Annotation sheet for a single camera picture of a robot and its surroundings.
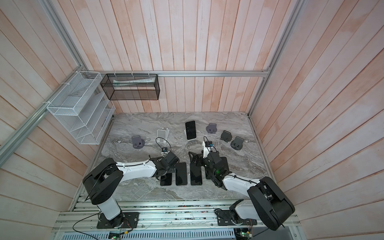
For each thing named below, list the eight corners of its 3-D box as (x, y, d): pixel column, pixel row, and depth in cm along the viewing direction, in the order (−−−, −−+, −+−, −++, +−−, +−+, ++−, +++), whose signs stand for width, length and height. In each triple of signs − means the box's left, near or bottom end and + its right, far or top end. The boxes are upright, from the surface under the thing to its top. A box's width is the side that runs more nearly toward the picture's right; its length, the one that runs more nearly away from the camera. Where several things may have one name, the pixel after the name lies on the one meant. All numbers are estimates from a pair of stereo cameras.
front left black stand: (134, 149, 103) (130, 142, 96) (136, 142, 107) (132, 135, 100) (143, 149, 103) (140, 142, 96) (145, 142, 106) (142, 135, 100)
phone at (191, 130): (187, 140, 107) (187, 128, 96) (185, 134, 110) (185, 122, 99) (195, 138, 107) (196, 126, 97) (194, 132, 111) (194, 120, 100)
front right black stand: (220, 142, 106) (222, 135, 100) (219, 136, 109) (221, 130, 103) (231, 142, 106) (233, 135, 100) (229, 136, 109) (232, 130, 103)
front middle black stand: (232, 150, 102) (234, 144, 96) (230, 142, 106) (232, 136, 100) (241, 150, 102) (244, 144, 96) (239, 142, 106) (242, 136, 100)
